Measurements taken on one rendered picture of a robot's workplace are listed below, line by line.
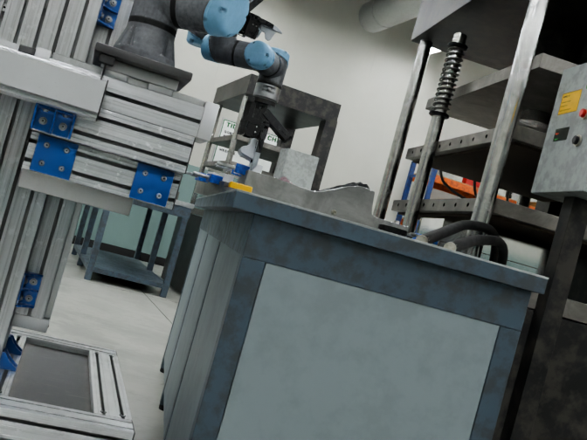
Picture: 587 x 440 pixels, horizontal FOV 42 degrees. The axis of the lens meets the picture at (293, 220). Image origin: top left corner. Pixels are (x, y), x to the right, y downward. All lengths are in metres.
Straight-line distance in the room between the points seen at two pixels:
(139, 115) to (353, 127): 8.48
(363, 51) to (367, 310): 8.85
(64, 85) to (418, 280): 0.85
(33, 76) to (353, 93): 8.70
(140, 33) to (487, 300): 0.99
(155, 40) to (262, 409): 0.87
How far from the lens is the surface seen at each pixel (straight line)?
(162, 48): 1.83
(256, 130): 2.22
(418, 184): 3.18
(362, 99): 10.27
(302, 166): 6.68
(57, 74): 1.68
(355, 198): 2.21
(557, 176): 2.35
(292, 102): 6.92
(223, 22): 1.79
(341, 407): 1.63
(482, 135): 2.80
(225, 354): 1.57
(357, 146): 10.21
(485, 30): 3.41
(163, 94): 1.81
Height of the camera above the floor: 0.73
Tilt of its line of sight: 2 degrees up
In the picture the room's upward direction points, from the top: 16 degrees clockwise
